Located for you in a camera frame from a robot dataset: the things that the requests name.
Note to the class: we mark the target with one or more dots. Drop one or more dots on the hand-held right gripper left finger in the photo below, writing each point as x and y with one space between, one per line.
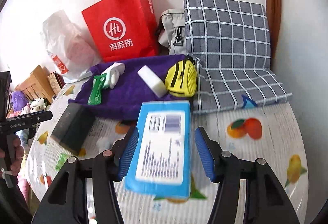
128 152

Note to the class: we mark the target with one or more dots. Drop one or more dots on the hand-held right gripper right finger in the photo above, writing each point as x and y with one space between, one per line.
205 154

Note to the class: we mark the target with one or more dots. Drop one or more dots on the blue white tissue pack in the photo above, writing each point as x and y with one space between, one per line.
158 142

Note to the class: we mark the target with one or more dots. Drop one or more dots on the purple towel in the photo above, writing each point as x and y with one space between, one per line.
128 103

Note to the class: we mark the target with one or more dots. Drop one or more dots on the green packet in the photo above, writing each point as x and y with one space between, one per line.
96 90

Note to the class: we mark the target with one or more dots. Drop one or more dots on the white sponge block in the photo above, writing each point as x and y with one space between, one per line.
152 81

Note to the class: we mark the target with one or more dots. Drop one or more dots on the white glove pair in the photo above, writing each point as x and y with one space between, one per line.
115 72

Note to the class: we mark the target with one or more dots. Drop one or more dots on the yellow mesh pouch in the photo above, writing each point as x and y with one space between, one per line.
180 78

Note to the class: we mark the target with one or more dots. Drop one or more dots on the person's left hand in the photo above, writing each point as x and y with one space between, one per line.
18 157

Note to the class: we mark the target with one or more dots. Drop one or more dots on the purple plush toy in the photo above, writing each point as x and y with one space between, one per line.
19 101

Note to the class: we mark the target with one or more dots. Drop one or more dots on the pile of plush toys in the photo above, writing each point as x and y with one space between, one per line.
37 105

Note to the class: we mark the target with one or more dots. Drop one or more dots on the wooden chair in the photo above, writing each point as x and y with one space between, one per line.
35 83

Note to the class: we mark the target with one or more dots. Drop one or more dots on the small patterned box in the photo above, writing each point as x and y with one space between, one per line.
55 83

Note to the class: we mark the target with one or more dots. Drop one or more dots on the black box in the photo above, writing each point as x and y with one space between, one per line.
73 128

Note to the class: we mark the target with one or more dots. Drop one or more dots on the white plastic bag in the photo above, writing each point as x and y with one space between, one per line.
69 44

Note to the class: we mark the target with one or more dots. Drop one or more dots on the grey checked cushion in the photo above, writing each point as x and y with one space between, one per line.
228 42

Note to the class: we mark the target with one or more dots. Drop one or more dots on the red paper bag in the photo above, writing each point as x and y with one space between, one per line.
120 34

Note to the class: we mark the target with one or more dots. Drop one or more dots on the grey fabric bag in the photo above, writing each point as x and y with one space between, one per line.
170 31

